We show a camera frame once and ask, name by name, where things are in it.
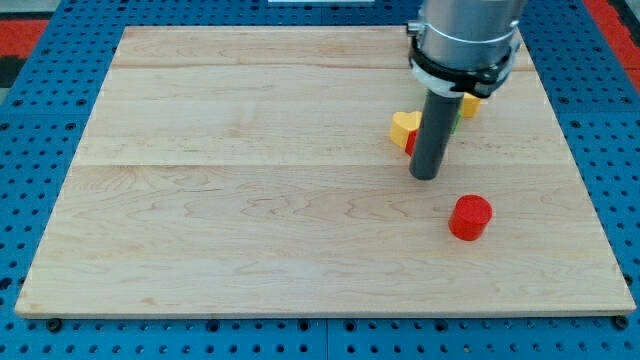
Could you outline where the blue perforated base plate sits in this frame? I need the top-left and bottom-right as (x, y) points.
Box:
(1, 0), (639, 359)

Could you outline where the light wooden board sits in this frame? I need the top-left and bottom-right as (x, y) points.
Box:
(15, 27), (636, 319)

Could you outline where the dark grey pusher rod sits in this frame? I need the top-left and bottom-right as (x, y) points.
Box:
(409, 90), (463, 180)

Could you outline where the green block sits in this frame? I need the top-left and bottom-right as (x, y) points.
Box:
(450, 110), (462, 135)

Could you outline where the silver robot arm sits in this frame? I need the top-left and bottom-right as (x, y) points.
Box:
(406, 0), (526, 98)

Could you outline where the red star block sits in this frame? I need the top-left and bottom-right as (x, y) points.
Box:
(404, 129), (419, 156)

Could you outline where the yellow heart block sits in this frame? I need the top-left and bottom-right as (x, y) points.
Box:
(389, 111), (422, 149)

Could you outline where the red cylinder block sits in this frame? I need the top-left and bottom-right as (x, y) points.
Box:
(448, 194), (493, 241)

